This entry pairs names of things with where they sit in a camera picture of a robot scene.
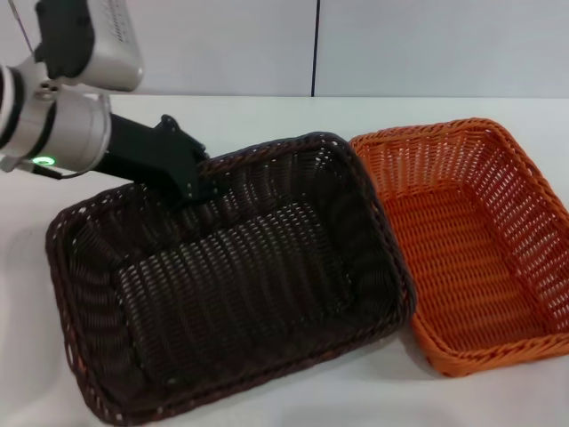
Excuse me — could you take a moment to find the dark brown woven basket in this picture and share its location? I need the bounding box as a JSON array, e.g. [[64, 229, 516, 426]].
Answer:
[[45, 131, 417, 427]]

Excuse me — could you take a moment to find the orange woven basket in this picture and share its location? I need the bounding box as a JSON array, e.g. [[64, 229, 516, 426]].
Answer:
[[349, 117, 569, 379]]

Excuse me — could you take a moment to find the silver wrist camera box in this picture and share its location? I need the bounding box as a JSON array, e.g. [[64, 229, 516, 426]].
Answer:
[[34, 0, 146, 93]]

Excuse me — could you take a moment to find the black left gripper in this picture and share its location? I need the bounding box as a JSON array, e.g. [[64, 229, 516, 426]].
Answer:
[[95, 113, 220, 211]]

